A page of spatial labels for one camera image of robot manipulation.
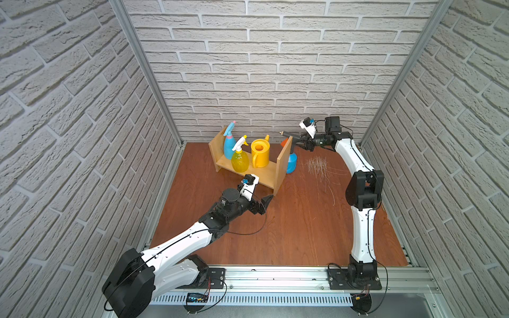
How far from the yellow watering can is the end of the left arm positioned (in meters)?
0.27

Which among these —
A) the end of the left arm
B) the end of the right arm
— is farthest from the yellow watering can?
the end of the left arm

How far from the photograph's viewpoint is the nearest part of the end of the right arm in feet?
2.85

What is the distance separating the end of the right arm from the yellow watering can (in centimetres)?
15

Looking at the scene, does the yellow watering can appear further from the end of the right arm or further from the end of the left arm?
the end of the left arm

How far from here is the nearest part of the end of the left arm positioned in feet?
2.24

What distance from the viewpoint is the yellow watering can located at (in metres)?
0.94
